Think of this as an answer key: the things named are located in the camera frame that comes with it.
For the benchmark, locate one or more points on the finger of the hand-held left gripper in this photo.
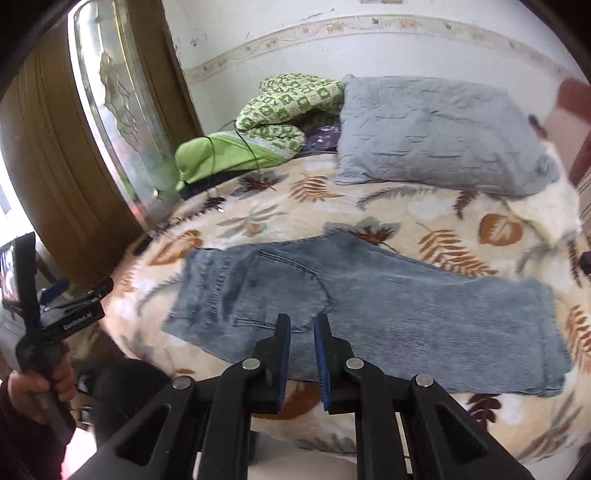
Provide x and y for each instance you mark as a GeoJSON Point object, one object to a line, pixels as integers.
{"type": "Point", "coordinates": [55, 289]}
{"type": "Point", "coordinates": [94, 288]}

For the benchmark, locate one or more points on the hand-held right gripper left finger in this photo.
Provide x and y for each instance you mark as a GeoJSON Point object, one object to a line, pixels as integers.
{"type": "Point", "coordinates": [282, 364]}

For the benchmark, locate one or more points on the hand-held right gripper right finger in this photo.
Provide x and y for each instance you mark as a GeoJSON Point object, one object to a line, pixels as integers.
{"type": "Point", "coordinates": [322, 364]}

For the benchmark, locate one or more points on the grey-blue denim pants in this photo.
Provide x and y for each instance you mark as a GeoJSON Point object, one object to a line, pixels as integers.
{"type": "Point", "coordinates": [415, 323]}

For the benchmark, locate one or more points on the person's left forearm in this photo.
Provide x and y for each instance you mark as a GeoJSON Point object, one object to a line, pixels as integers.
{"type": "Point", "coordinates": [18, 447]}

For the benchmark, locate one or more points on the person's left hand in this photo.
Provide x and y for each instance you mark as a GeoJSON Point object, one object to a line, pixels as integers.
{"type": "Point", "coordinates": [62, 383]}

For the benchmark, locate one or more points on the wooden door with glass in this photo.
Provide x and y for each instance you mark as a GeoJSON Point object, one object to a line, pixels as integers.
{"type": "Point", "coordinates": [69, 161]}

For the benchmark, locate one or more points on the leaf print blanket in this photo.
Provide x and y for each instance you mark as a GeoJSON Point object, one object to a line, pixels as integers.
{"type": "Point", "coordinates": [300, 217]}

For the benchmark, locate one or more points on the light green cloth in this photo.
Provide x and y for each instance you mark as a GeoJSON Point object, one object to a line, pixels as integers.
{"type": "Point", "coordinates": [198, 157]}

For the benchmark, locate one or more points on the purple cloth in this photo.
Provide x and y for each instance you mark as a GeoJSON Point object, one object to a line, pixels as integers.
{"type": "Point", "coordinates": [323, 136]}

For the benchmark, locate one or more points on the grey quilted pillow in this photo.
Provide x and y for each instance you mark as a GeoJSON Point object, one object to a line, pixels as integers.
{"type": "Point", "coordinates": [438, 134]}

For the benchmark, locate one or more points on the green patterned quilt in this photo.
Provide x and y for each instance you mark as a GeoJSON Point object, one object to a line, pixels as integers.
{"type": "Point", "coordinates": [286, 101]}

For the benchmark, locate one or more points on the cream white pillow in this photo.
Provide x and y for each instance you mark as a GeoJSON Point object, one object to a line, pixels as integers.
{"type": "Point", "coordinates": [554, 203]}

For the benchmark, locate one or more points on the black charger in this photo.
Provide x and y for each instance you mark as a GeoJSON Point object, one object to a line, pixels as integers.
{"type": "Point", "coordinates": [586, 264]}

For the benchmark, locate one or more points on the striped cushion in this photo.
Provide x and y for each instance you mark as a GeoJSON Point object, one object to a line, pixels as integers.
{"type": "Point", "coordinates": [584, 187]}

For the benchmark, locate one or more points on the small black object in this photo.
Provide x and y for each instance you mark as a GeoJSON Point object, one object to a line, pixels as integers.
{"type": "Point", "coordinates": [535, 123]}

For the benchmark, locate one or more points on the pink padded headboard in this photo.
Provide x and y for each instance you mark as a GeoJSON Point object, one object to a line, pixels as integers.
{"type": "Point", "coordinates": [570, 106]}

